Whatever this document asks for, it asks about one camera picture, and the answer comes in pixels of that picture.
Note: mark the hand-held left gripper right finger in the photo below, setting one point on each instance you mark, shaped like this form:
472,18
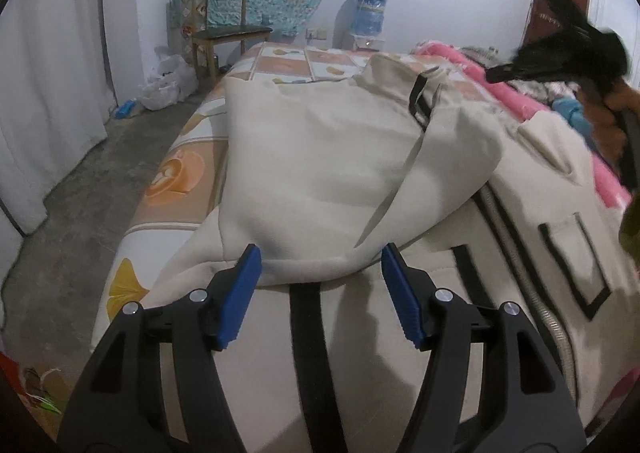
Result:
402,295

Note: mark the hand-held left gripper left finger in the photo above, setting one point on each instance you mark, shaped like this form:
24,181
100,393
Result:
241,295

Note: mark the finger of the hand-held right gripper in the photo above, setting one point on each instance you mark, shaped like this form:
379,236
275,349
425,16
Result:
525,67

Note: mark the beige zip jacket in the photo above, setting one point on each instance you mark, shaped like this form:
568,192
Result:
325,158

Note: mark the person's right hand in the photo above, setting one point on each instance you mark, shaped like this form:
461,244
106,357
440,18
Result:
602,115

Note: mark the pink floral blanket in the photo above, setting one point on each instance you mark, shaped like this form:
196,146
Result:
505,93

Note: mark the grey blanket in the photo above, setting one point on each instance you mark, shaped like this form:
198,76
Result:
480,55

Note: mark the brown wooden door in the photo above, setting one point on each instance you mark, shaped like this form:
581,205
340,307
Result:
542,18

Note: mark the blue garment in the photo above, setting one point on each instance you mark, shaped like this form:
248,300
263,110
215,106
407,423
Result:
570,110

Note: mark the bed with checkered sheet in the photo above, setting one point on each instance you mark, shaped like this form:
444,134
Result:
175,173

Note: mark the white water dispenser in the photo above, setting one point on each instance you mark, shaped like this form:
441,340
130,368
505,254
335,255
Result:
362,42

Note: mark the small blue bottle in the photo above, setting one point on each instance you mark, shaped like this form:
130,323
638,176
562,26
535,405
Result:
125,109

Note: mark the white plastic bags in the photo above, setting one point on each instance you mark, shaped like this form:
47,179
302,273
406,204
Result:
165,80

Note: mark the wooden chair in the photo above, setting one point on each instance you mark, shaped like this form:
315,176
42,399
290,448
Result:
227,33

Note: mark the white curtain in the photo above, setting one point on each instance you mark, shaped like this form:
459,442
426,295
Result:
50,83

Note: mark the wall socket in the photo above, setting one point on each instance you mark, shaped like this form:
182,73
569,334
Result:
317,34

